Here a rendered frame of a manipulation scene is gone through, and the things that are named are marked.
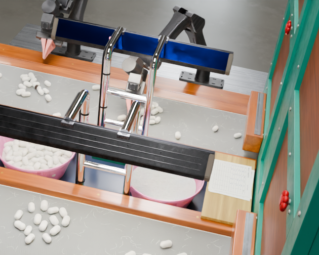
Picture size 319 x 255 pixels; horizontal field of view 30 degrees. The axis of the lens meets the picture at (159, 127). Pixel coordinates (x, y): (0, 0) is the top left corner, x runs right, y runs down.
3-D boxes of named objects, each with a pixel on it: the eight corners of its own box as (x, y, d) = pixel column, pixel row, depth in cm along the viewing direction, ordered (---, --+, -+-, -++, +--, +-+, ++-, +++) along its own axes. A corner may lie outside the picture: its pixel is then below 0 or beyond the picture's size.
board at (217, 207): (212, 154, 206) (213, 151, 205) (254, 163, 205) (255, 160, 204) (200, 218, 179) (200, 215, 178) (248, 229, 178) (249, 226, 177)
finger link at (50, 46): (47, 56, 231) (53, 35, 233) (30, 53, 232) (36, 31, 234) (51, 62, 238) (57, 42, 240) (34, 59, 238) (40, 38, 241)
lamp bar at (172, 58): (57, 30, 207) (58, 10, 203) (231, 65, 202) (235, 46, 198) (50, 39, 201) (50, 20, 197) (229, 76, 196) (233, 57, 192)
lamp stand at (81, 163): (73, 197, 193) (79, 81, 166) (132, 210, 191) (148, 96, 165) (54, 238, 177) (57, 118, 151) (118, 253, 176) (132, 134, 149)
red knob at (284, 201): (277, 201, 121) (283, 184, 119) (288, 203, 121) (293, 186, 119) (277, 215, 118) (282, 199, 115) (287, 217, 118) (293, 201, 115)
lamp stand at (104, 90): (105, 128, 225) (114, 23, 199) (156, 139, 223) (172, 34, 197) (91, 158, 210) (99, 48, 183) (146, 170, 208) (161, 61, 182)
